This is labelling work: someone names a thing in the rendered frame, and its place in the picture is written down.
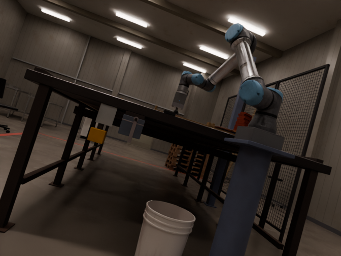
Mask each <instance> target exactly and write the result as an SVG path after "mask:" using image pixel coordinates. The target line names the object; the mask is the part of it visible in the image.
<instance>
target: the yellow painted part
mask: <svg viewBox="0 0 341 256"><path fill-rule="evenodd" d="M103 127H104V124H101V123H98V126H97V128H95V127H91V129H90V132H89V135H88V138H87V140H89V141H92V142H96V143H99V144H102V143H104V140H105V137H106V134H107V131H104V130H103Z"/></svg>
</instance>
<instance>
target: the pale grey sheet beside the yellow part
mask: <svg viewBox="0 0 341 256"><path fill-rule="evenodd" d="M116 111H117V108H116V107H113V106H110V105H106V104H103V103H101V105H100V108H99V111H98V115H97V118H96V121H95V122H98V123H101V124H104V125H108V126H112V124H113V121H114V118H115V114H116Z"/></svg>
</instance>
